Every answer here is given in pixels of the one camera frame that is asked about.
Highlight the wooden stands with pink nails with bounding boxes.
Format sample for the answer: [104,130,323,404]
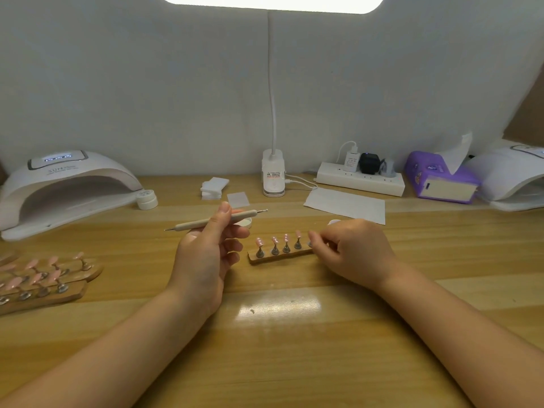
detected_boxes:
[0,250,103,317]

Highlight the person's right hand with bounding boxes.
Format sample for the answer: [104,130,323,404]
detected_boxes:
[308,219,405,294]

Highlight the white charger plug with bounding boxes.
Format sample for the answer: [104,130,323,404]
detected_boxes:
[342,149,362,172]

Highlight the small closed white jar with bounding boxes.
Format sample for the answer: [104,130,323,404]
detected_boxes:
[136,189,159,211]

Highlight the white tissue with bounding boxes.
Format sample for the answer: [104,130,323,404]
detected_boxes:
[440,132,474,175]

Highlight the wooden nail holder strip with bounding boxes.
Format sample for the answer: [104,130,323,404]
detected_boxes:
[247,230,317,266]

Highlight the person's left hand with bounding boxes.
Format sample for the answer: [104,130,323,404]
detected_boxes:
[165,202,253,318]

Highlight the white nail lamp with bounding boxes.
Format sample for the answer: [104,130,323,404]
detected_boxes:
[466,142,544,213]
[0,150,144,241]

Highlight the white paper sheet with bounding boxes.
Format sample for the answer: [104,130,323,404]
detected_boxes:
[303,186,387,225]

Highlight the person's right forearm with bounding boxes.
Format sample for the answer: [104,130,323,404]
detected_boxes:
[378,267,544,408]

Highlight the stack of white cotton pads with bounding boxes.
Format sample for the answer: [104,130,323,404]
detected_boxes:
[201,176,231,201]

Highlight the black plug adapter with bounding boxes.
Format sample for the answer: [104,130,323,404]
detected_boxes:
[359,152,383,175]

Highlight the grey dotting pen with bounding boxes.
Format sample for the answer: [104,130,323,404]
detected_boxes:
[165,208,270,232]

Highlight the purple tissue box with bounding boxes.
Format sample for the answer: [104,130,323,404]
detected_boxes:
[405,151,481,204]

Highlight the white desk lamp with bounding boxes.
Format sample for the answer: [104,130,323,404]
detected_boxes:
[158,0,387,198]

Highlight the person's left forearm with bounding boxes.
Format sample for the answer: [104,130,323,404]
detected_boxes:
[0,288,214,408]

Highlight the brown wooden board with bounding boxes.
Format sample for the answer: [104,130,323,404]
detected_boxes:
[503,67,544,150]

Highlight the white power strip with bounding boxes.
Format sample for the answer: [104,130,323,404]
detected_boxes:
[315,162,406,198]

